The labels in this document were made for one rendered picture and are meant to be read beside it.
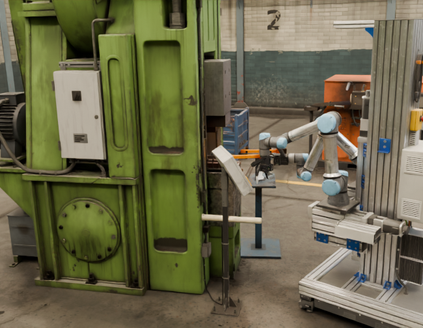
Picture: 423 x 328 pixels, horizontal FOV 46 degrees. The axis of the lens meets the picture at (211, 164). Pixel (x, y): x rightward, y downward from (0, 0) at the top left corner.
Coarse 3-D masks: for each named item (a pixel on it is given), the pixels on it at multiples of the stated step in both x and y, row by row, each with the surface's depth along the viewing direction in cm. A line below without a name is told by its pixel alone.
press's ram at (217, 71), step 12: (204, 60) 389; (216, 60) 386; (228, 60) 387; (216, 72) 370; (228, 72) 389; (216, 84) 372; (228, 84) 391; (216, 96) 374; (228, 96) 392; (216, 108) 377; (228, 108) 394
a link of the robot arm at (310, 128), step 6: (306, 126) 343; (312, 126) 339; (288, 132) 352; (294, 132) 348; (300, 132) 345; (306, 132) 343; (312, 132) 342; (288, 138) 350; (294, 138) 349; (300, 138) 348
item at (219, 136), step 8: (216, 0) 401; (216, 8) 402; (216, 16) 403; (216, 24) 404; (216, 32) 405; (216, 40) 406; (216, 48) 407; (208, 56) 408; (216, 56) 408; (208, 136) 426; (216, 136) 424; (208, 144) 428; (216, 144) 426; (208, 152) 430
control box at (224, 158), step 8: (216, 152) 349; (224, 152) 340; (224, 160) 327; (232, 160) 326; (224, 168) 343; (232, 168) 327; (232, 176) 329; (240, 176) 330; (240, 184) 331; (248, 184) 332; (240, 192) 339; (248, 192) 334
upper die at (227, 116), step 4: (228, 112) 395; (208, 116) 385; (212, 116) 384; (216, 116) 384; (220, 116) 383; (224, 116) 382; (228, 116) 395; (208, 120) 386; (212, 120) 385; (216, 120) 384; (220, 120) 384; (224, 120) 383; (228, 120) 396; (208, 124) 387; (212, 124) 386; (216, 124) 385; (220, 124) 385; (224, 124) 384
